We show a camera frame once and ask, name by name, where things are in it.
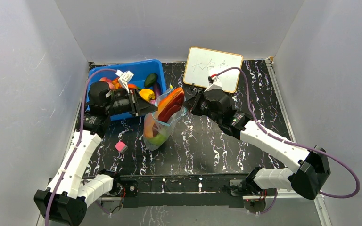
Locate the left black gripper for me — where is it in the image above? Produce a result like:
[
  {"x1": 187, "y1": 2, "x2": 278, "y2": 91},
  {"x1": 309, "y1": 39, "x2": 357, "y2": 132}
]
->
[{"x1": 105, "y1": 88, "x2": 159, "y2": 118}]

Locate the yellow bell pepper toy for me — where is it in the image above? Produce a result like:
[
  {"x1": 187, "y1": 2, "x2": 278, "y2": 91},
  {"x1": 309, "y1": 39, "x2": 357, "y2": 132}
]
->
[{"x1": 144, "y1": 114, "x2": 160, "y2": 139}]

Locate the clear zip top bag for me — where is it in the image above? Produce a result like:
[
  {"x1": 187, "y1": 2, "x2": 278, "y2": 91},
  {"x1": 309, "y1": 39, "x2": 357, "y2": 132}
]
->
[{"x1": 143, "y1": 88, "x2": 186, "y2": 151}]

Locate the hot dog bun toy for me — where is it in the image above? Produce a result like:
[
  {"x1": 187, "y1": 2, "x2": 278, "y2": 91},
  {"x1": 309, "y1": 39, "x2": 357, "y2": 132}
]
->
[{"x1": 157, "y1": 87, "x2": 185, "y2": 123}]

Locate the orange pumpkin toy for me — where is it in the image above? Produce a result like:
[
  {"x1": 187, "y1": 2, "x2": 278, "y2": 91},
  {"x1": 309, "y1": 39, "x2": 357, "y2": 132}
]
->
[{"x1": 112, "y1": 77, "x2": 122, "y2": 91}]

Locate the green round melon toy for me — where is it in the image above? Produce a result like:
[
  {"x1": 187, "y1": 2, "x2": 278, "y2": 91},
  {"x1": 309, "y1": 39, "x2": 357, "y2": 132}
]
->
[{"x1": 148, "y1": 133, "x2": 168, "y2": 147}]

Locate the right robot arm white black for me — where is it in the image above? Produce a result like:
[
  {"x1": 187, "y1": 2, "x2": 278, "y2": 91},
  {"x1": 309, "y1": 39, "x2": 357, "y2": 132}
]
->
[{"x1": 183, "y1": 89, "x2": 330, "y2": 200}]

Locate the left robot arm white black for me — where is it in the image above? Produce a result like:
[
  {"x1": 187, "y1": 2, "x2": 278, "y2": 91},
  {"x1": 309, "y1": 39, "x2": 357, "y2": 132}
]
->
[{"x1": 34, "y1": 81, "x2": 158, "y2": 226}]

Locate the purple eggplant toy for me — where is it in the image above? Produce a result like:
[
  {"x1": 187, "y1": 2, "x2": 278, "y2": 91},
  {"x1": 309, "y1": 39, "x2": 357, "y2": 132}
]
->
[{"x1": 152, "y1": 82, "x2": 162, "y2": 99}]

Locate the dark green avocado toy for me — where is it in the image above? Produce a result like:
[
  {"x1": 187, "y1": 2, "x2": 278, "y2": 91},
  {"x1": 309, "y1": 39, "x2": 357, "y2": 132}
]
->
[{"x1": 144, "y1": 73, "x2": 158, "y2": 89}]

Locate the blue plastic bin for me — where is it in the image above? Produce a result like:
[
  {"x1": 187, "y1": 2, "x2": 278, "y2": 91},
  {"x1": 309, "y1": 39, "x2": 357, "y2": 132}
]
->
[{"x1": 88, "y1": 59, "x2": 167, "y2": 121}]

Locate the white dry-erase board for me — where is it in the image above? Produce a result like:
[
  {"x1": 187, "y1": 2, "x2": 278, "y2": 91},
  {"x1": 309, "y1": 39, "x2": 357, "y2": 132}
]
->
[{"x1": 183, "y1": 47, "x2": 243, "y2": 93}]

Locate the pink white cube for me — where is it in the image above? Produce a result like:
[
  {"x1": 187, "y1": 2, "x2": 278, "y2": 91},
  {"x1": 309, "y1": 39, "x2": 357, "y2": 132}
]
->
[{"x1": 115, "y1": 141, "x2": 128, "y2": 154}]

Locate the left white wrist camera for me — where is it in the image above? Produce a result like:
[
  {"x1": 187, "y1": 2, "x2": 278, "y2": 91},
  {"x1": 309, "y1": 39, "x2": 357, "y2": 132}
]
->
[{"x1": 116, "y1": 70, "x2": 134, "y2": 93}]

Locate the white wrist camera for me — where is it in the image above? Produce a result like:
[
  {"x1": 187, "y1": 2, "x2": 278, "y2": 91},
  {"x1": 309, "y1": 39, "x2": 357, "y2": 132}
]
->
[
  {"x1": 205, "y1": 74, "x2": 222, "y2": 92},
  {"x1": 116, "y1": 70, "x2": 134, "y2": 93}
]

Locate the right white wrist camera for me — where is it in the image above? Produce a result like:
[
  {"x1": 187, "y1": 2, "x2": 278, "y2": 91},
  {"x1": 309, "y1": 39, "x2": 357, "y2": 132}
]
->
[{"x1": 205, "y1": 74, "x2": 222, "y2": 92}]

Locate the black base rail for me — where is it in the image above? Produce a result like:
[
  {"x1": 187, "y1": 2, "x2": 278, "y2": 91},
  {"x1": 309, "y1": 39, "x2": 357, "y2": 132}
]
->
[{"x1": 43, "y1": 173, "x2": 325, "y2": 216}]

